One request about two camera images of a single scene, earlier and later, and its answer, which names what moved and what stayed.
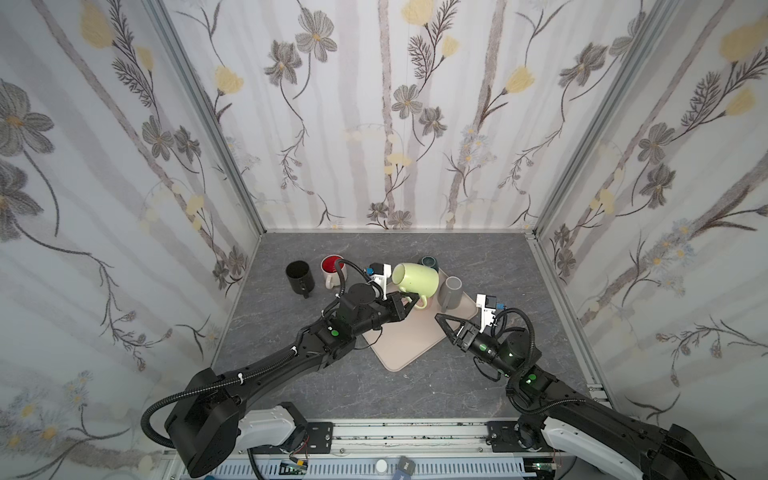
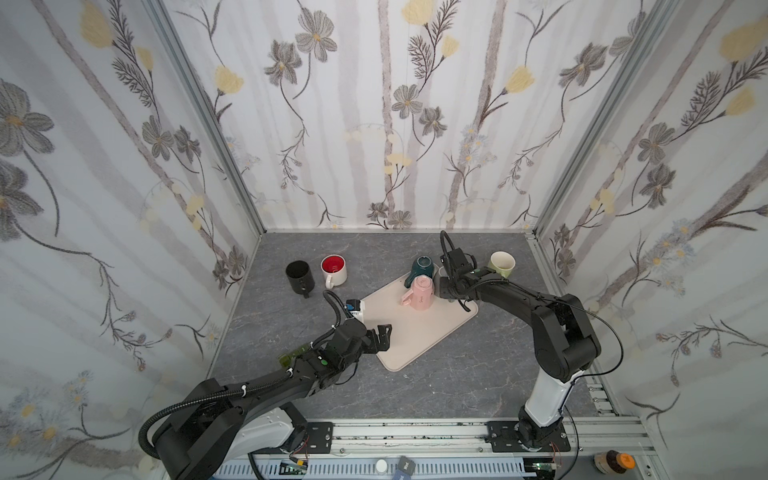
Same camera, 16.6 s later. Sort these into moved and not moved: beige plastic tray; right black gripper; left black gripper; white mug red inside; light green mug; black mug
Moved: left black gripper; right black gripper; light green mug
Not moved: black mug; beige plastic tray; white mug red inside
